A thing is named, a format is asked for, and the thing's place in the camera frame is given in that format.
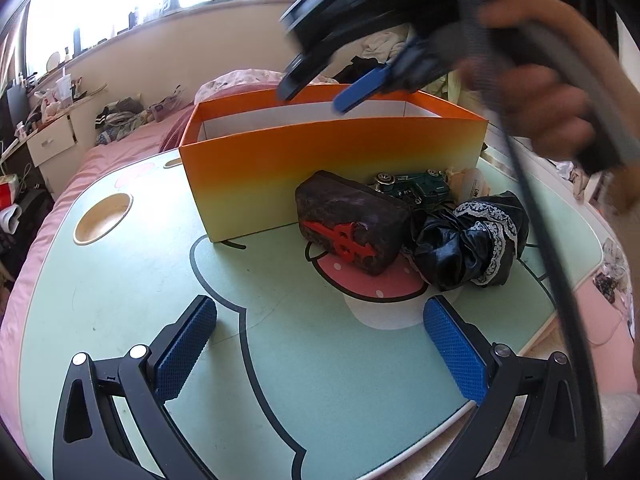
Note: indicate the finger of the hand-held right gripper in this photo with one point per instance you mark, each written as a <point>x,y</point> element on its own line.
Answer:
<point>300,77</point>
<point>357,91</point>

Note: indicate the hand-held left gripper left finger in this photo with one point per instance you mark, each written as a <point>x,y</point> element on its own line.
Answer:
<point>185,345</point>

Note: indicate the bed with pink sheet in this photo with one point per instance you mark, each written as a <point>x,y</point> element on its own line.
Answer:
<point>100,160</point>

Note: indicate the white drink cup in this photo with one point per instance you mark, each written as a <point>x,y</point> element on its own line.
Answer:
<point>62,86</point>

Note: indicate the red cardboard box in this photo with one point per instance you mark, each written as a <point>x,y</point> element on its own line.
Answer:
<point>7,192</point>

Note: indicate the black lace scrunchie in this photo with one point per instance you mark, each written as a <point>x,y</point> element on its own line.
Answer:
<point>460,245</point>

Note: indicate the white clothes pile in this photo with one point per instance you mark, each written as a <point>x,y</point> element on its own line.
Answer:
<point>385,45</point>

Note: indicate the pink floral blanket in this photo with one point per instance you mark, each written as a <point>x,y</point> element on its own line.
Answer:
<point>235,80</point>

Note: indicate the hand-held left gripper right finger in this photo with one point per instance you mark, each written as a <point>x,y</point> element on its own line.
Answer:
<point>455,350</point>

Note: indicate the tan and white plush toy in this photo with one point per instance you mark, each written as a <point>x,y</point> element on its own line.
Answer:
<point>470,182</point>

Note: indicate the black clothes pile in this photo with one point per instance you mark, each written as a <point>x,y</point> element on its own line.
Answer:
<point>362,67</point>

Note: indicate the pile of mixed clothes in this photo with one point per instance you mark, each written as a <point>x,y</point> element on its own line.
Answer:
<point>120,120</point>

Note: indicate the black bag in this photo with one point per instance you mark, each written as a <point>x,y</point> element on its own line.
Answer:
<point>25,220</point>

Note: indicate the green cartoon desktop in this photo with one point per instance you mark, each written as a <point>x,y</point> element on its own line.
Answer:
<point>150,270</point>

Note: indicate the maroon pillow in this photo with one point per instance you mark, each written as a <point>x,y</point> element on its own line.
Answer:
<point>175,135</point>

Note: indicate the green toy car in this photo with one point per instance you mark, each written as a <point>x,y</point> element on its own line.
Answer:
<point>425,187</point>

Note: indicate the white nightstand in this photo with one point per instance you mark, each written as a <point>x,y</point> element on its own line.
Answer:
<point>50,145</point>

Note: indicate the brown pouch with red emblem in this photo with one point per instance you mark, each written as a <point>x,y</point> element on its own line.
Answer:
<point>350,205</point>

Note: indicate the person's right hand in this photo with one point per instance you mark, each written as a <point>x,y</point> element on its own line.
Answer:
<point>540,105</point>

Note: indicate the orange cardboard box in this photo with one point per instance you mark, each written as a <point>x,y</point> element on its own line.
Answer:
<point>325,160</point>

